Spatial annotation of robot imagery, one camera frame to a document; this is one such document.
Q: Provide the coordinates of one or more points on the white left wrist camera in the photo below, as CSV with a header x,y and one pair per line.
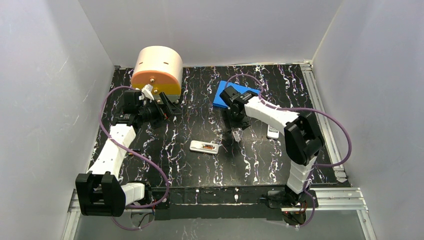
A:
x,y
146,93

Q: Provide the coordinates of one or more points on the black base bar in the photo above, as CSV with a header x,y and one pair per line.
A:
x,y
219,202

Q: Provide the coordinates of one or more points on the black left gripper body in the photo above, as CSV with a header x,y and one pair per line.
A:
x,y
162,105

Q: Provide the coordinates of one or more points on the orange battery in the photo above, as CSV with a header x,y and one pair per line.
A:
x,y
208,147

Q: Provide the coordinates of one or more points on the blue flat foam pad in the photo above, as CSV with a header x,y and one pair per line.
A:
x,y
225,92

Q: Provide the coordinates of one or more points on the aluminium frame rail right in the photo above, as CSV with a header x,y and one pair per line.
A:
x,y
331,146

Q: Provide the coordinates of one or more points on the long white remote control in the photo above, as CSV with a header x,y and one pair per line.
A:
x,y
272,133

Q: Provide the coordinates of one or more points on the small white buttoned remote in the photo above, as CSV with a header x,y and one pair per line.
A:
x,y
196,146

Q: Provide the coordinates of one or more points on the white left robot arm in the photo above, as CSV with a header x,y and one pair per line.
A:
x,y
98,190

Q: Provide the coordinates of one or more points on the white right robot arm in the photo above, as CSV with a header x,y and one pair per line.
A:
x,y
302,135

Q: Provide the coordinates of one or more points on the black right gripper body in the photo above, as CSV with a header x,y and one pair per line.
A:
x,y
236,124

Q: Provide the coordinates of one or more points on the cream cylindrical drum container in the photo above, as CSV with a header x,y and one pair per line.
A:
x,y
162,68

